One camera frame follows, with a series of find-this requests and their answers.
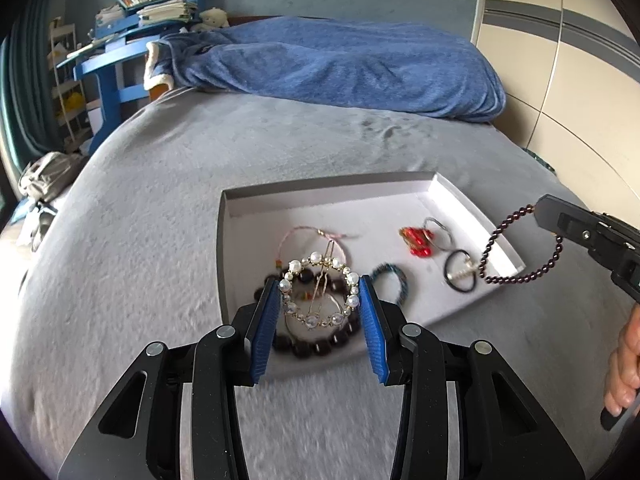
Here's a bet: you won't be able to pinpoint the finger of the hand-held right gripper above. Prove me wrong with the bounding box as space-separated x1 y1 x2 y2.
534 194 640 306

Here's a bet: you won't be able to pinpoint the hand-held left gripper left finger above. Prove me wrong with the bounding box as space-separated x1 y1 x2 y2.
57 277 282 480

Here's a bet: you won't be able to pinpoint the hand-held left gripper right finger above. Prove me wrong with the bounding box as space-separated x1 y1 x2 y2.
357 275 586 480

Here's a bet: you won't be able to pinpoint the black bead bracelet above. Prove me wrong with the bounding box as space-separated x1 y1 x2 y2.
252 267 363 360

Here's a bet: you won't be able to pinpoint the round pearl hair clip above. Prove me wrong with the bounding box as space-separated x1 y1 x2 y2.
277 251 362 332

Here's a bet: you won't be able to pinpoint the dark red bead bracelet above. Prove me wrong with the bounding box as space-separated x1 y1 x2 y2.
477 202 566 286

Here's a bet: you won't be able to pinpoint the red bead jewelry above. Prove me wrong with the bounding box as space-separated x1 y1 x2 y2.
398 226 435 260

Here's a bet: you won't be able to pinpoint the grey cardboard box tray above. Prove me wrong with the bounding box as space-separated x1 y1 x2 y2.
216 171 528 378

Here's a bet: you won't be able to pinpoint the person's right hand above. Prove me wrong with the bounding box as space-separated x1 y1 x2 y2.
602 305 640 418

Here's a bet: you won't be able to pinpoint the grey bedspread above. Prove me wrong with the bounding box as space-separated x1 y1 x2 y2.
0 87 636 480

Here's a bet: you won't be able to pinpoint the beige wardrobe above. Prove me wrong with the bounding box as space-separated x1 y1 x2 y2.
470 0 640 211

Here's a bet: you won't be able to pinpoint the blue blanket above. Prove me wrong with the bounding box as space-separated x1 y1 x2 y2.
145 16 507 123

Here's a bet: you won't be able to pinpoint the grey bag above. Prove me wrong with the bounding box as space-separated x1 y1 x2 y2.
17 152 86 201

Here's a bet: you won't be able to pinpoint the blue desk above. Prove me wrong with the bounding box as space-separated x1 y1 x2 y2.
56 0 211 141

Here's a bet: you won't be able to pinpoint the yellow bag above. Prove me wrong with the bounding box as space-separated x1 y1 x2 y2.
60 92 86 118

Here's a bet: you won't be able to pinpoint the white plush toy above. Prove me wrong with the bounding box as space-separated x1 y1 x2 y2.
192 7 231 33

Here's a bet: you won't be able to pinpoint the stack of papers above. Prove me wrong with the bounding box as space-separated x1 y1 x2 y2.
137 0 198 23

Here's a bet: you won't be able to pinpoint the white storage rack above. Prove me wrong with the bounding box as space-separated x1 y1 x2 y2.
47 17 93 153

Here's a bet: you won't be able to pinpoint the green curtain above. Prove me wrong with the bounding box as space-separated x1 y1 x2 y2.
0 0 56 161

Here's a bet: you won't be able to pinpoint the blue green woven bracelet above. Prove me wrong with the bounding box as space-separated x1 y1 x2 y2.
369 262 412 306

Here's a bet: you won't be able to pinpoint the black hair tie with pearls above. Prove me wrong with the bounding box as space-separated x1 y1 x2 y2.
444 249 482 293

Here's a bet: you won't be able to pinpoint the pink string bracelet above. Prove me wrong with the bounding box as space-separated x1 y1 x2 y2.
277 225 361 271

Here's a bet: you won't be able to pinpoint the small silver ring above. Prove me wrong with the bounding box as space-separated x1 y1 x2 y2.
422 216 455 252

